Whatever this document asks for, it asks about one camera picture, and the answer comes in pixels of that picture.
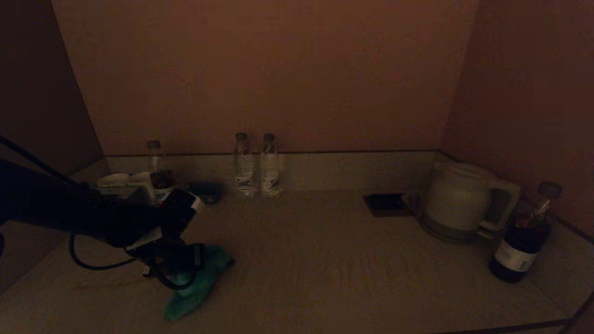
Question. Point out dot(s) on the green cloth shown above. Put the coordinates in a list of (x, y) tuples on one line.
[(195, 292)]

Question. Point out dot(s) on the dark drink bottle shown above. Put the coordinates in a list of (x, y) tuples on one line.
[(519, 253)]

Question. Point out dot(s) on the amber tea bottle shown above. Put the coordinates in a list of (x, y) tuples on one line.
[(161, 178)]

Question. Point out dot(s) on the kettle base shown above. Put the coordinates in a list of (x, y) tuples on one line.
[(445, 234)]

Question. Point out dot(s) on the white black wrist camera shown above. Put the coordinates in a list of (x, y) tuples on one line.
[(183, 206)]

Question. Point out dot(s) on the clear water bottle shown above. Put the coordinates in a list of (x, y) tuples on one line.
[(269, 173), (243, 170)]

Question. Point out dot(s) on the black socket panel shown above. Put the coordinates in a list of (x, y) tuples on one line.
[(386, 204)]

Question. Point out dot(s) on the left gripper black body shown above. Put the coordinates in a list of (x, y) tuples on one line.
[(174, 260)]

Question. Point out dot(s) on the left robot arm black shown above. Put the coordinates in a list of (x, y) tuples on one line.
[(69, 208)]

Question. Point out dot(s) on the small teal tray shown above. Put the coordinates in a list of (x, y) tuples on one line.
[(206, 190)]

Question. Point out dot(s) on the white electric kettle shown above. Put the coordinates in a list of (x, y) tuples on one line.
[(457, 197)]

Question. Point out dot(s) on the white cup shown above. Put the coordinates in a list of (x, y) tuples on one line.
[(113, 179)]

